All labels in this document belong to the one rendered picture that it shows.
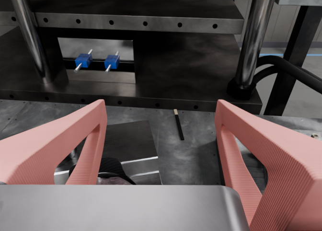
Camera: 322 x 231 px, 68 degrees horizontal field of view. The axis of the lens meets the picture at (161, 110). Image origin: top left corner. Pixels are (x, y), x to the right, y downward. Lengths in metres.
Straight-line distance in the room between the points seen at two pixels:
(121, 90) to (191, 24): 0.34
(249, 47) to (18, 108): 0.77
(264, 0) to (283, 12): 2.71
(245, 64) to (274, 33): 2.71
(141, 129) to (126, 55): 0.41
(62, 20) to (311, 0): 0.82
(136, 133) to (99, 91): 0.42
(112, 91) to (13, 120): 0.33
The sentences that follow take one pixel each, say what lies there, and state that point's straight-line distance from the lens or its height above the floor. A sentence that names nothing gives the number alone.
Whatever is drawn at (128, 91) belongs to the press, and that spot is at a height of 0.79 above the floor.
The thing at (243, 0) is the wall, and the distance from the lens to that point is 3.26.
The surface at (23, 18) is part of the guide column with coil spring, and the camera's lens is 0.94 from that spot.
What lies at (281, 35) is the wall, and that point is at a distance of 3.58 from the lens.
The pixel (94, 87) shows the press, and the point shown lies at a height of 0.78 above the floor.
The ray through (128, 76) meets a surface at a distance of 0.93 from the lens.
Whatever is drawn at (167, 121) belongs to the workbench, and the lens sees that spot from 0.73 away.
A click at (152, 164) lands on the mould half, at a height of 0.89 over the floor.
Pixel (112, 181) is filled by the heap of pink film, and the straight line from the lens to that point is 0.48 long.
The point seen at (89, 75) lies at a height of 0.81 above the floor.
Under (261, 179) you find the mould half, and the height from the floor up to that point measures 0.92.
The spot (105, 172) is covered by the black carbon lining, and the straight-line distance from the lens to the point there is 0.52.
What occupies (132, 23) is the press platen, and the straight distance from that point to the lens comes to 0.85.
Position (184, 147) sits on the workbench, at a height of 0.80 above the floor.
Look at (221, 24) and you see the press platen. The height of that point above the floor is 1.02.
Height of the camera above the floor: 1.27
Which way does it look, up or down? 38 degrees down
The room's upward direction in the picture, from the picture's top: straight up
